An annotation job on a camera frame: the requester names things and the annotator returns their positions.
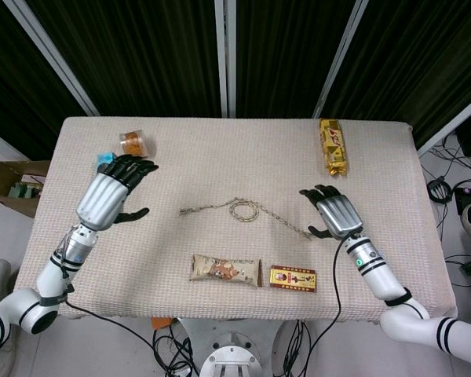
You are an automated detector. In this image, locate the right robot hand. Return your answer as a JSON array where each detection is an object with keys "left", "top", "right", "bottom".
[{"left": 299, "top": 184, "right": 365, "bottom": 240}]

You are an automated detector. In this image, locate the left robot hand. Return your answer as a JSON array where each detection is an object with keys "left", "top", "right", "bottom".
[{"left": 75, "top": 153, "right": 159, "bottom": 232}]

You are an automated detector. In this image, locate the braided jute rope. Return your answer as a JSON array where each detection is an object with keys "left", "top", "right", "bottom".
[{"left": 179, "top": 197, "right": 314, "bottom": 240}]

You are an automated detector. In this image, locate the robot base column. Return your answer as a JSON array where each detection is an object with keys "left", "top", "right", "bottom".
[{"left": 176, "top": 318, "right": 295, "bottom": 377}]

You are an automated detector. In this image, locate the blue cookie box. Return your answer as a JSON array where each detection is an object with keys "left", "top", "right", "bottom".
[{"left": 96, "top": 151, "right": 116, "bottom": 172}]

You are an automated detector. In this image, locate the clear box of orange snacks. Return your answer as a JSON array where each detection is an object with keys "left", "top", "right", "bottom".
[{"left": 119, "top": 127, "right": 157, "bottom": 159}]

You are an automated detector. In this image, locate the gold yellow snack package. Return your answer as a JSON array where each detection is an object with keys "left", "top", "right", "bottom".
[{"left": 318, "top": 118, "right": 349, "bottom": 178}]

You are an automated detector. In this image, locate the red gold rectangular packet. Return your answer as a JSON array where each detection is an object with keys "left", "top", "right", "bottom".
[{"left": 268, "top": 265, "right": 319, "bottom": 294}]

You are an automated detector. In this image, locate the brown cardboard box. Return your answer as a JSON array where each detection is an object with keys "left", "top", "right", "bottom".
[{"left": 0, "top": 159, "right": 50, "bottom": 219}]

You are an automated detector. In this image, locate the black device on floor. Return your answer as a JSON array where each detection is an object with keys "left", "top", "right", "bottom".
[{"left": 426, "top": 176, "right": 452, "bottom": 203}]

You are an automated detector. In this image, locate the beige textured tablecloth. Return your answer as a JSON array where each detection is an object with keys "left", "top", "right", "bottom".
[{"left": 13, "top": 115, "right": 458, "bottom": 326}]

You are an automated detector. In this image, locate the beige cartoon snack bar wrapper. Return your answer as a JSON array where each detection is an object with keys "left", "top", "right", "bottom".
[{"left": 188, "top": 253, "right": 263, "bottom": 289}]

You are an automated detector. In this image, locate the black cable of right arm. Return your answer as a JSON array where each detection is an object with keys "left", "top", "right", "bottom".
[{"left": 302, "top": 234, "right": 354, "bottom": 377}]

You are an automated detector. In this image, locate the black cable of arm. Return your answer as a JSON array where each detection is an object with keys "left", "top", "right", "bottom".
[
  {"left": 64, "top": 270, "right": 170, "bottom": 372},
  {"left": 302, "top": 234, "right": 354, "bottom": 377}
]

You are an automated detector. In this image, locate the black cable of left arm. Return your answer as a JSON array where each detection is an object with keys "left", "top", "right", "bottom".
[{"left": 64, "top": 270, "right": 170, "bottom": 372}]

